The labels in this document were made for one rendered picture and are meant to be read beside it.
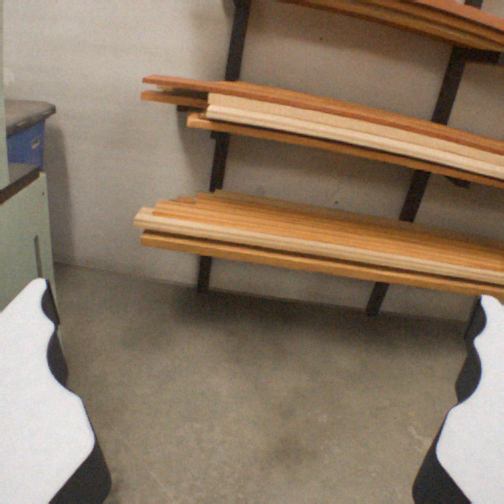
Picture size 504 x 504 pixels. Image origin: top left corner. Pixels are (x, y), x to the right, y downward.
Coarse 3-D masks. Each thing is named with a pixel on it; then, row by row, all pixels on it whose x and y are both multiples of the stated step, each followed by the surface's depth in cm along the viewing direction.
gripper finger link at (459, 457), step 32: (480, 320) 10; (480, 352) 9; (480, 384) 8; (448, 416) 7; (480, 416) 7; (448, 448) 6; (480, 448) 6; (416, 480) 7; (448, 480) 6; (480, 480) 6
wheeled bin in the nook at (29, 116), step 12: (12, 108) 143; (24, 108) 147; (36, 108) 153; (48, 108) 159; (12, 120) 133; (24, 120) 139; (36, 120) 149; (12, 132) 132; (24, 132) 148; (36, 132) 160; (12, 144) 141; (24, 144) 151; (36, 144) 163; (12, 156) 143; (24, 156) 154; (36, 156) 166
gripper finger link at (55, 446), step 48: (48, 288) 11; (0, 336) 9; (48, 336) 9; (0, 384) 7; (48, 384) 7; (0, 432) 6; (48, 432) 6; (0, 480) 6; (48, 480) 6; (96, 480) 6
